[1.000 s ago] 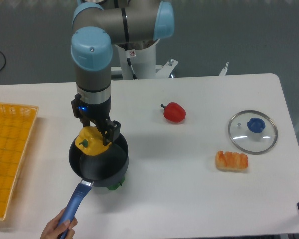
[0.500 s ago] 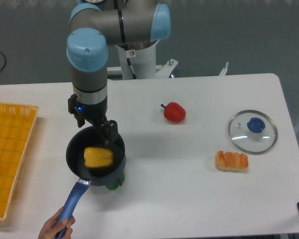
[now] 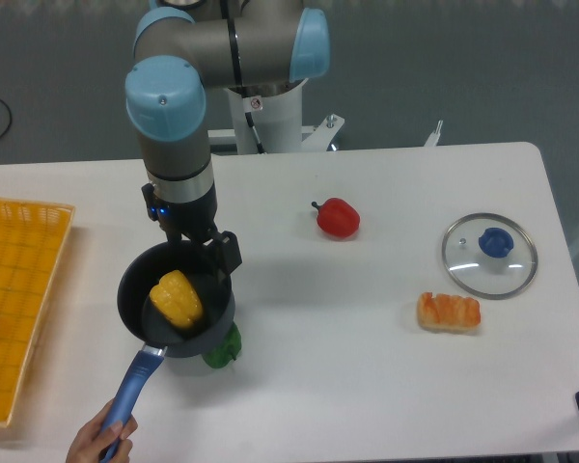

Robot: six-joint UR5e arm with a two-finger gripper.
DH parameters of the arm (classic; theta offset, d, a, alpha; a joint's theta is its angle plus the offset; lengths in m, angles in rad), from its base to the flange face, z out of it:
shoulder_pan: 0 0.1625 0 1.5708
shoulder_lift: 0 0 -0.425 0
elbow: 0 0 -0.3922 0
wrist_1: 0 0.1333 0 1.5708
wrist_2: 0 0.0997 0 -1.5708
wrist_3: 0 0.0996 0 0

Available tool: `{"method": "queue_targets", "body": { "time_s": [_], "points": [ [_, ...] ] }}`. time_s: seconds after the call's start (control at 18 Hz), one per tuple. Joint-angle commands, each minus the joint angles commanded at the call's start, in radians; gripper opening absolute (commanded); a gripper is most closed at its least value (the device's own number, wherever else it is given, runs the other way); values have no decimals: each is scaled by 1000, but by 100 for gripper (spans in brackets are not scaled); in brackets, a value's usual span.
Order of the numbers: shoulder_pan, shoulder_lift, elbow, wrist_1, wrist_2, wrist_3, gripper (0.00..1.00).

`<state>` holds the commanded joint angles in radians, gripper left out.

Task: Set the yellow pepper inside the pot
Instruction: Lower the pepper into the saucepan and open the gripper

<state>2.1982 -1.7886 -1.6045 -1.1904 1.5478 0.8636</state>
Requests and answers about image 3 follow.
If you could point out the black pot blue handle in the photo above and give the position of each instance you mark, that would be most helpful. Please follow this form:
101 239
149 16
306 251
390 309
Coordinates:
146 323

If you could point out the yellow plastic basket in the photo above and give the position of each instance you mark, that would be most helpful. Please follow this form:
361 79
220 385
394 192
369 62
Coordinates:
33 236

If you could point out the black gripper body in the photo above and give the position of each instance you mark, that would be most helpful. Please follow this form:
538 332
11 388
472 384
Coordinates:
195 220

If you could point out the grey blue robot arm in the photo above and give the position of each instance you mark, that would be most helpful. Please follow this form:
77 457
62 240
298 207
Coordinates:
255 49

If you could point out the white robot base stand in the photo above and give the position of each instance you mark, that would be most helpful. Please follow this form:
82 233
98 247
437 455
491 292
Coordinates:
313 116

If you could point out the green bell pepper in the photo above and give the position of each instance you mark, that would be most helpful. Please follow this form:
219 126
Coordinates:
227 351

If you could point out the orange bread loaf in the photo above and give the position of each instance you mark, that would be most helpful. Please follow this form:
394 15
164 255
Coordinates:
451 313

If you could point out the glass lid blue knob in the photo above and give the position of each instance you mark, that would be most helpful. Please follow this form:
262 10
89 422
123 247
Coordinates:
489 256

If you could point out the red bell pepper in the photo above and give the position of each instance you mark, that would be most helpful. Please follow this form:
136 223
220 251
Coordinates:
337 218

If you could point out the yellow bell pepper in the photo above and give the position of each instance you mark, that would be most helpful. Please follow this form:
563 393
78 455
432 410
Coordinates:
177 300

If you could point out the person's hand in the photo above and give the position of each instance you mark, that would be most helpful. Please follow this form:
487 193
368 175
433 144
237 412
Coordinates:
90 441

